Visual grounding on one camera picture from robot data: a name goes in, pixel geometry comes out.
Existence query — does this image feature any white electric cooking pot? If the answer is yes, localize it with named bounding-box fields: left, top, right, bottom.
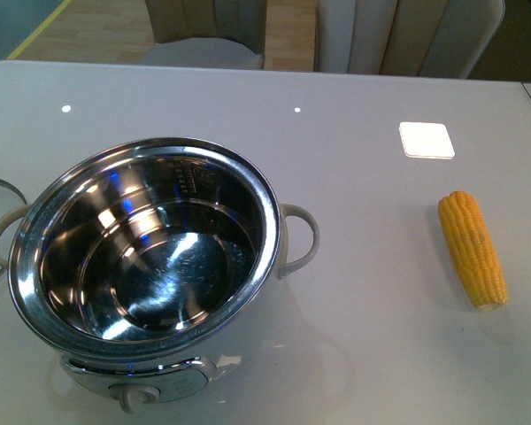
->
left=0, top=137, right=319, bottom=413

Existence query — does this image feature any left beige upholstered chair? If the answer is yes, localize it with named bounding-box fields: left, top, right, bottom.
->
left=139, top=0, right=267, bottom=70

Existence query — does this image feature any yellow corn cob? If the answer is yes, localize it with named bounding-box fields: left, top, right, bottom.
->
left=437, top=191, right=509, bottom=312

